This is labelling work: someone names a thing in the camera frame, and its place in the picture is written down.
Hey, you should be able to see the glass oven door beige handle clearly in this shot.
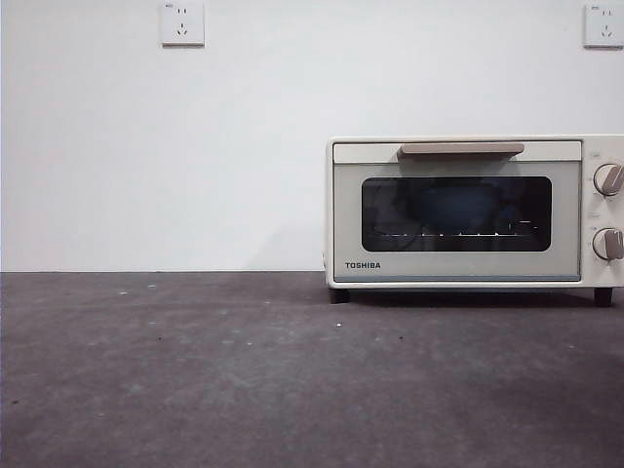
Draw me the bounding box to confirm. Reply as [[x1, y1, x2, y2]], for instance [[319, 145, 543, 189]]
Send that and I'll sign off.
[[331, 139, 584, 283]]

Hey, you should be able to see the blue ribbed bowl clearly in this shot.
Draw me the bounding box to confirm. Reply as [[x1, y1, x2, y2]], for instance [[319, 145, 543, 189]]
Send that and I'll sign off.
[[413, 186, 493, 231]]

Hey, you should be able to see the cream Toshiba toaster oven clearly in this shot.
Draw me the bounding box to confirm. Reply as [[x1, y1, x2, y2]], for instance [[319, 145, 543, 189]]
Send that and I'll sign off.
[[325, 135, 624, 308]]

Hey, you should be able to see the cream and beige oven knob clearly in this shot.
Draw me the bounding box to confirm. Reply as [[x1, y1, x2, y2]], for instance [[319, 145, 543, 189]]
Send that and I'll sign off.
[[591, 226, 624, 261], [592, 163, 624, 198]]

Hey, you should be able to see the metal wire oven rack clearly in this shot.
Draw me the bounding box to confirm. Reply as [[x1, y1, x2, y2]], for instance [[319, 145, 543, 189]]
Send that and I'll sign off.
[[375, 227, 539, 240]]

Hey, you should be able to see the white wall socket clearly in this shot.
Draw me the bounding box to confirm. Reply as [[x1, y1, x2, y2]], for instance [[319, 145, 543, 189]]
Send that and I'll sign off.
[[583, 4, 624, 50], [161, 0, 206, 49]]

